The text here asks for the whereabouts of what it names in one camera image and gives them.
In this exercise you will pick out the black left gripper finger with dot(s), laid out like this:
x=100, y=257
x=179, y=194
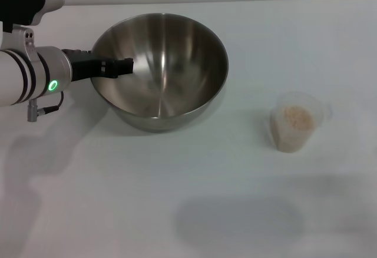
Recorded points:
x=117, y=68

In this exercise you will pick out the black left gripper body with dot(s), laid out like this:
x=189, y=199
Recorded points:
x=85, y=69

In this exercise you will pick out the stainless steel mixing bowl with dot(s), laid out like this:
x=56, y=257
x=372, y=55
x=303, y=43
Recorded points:
x=176, y=72

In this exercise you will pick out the translucent plastic measuring cup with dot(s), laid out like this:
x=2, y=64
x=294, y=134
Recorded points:
x=279, y=125

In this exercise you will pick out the white rice grains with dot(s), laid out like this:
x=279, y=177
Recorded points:
x=297, y=118

